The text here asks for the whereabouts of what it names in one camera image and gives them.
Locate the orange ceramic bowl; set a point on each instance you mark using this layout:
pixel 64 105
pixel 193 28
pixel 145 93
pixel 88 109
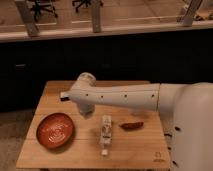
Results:
pixel 55 130

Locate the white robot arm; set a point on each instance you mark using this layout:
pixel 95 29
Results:
pixel 191 106

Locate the white tube bottle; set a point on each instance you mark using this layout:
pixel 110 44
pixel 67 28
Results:
pixel 106 134

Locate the dark red chili pepper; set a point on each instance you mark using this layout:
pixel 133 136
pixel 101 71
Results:
pixel 131 126

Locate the right office chair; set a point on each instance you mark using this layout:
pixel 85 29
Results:
pixel 81 2

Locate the office chair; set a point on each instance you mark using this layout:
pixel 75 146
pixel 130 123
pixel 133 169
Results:
pixel 81 2
pixel 42 5

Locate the left office chair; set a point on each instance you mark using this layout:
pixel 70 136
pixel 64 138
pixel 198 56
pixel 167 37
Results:
pixel 42 5

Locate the middle metal post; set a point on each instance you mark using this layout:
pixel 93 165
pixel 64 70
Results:
pixel 95 15

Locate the metal post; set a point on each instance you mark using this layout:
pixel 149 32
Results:
pixel 95 15
pixel 27 18
pixel 190 13

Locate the left metal post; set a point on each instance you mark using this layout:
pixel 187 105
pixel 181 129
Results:
pixel 27 18

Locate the right metal post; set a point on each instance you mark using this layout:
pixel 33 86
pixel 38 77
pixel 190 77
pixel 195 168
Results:
pixel 190 13

